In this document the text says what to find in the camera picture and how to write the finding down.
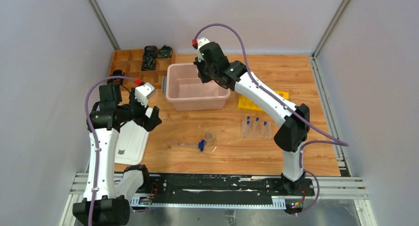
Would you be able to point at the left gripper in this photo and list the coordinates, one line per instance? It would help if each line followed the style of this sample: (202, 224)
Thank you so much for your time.
(144, 113)

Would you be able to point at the graduated cylinder blue base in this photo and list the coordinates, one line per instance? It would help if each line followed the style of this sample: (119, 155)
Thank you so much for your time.
(199, 145)

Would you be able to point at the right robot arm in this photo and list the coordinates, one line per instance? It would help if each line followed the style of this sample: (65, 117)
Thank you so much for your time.
(292, 119)

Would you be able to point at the grey bin handle left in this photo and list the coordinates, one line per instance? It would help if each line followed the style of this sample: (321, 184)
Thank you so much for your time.
(164, 87)

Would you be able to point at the pink plastic bin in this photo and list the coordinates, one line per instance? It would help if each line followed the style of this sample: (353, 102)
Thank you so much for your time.
(186, 92)

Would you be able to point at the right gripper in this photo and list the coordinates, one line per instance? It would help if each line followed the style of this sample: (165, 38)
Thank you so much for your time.
(199, 62)

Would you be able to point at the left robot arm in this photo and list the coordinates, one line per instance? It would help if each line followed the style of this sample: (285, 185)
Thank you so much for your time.
(104, 202)

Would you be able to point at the green patterned fabric roll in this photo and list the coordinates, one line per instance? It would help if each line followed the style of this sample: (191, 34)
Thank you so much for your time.
(165, 52)

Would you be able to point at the white plastic lid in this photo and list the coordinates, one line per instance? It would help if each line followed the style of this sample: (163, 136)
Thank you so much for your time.
(131, 144)

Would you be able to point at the wooden compartment tray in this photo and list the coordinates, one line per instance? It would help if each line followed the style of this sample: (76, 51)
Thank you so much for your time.
(130, 63)

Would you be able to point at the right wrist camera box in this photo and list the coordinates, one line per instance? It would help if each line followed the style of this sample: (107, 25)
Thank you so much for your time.
(199, 43)

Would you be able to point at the black fabric roll back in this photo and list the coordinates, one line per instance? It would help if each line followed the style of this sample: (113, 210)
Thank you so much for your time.
(150, 55)

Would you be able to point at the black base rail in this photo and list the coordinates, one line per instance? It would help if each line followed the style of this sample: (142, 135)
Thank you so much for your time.
(201, 189)

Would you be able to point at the small glass beaker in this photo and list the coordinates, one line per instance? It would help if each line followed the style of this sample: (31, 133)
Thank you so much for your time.
(209, 138)

